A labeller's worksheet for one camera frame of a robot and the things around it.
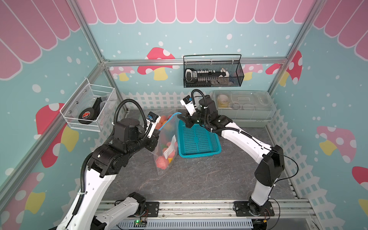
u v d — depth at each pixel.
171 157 0.79
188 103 0.65
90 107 0.71
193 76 0.87
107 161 0.38
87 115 0.70
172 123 1.03
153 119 0.51
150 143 0.54
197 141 1.00
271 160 0.45
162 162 0.77
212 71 0.90
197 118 0.66
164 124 0.66
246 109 1.00
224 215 0.74
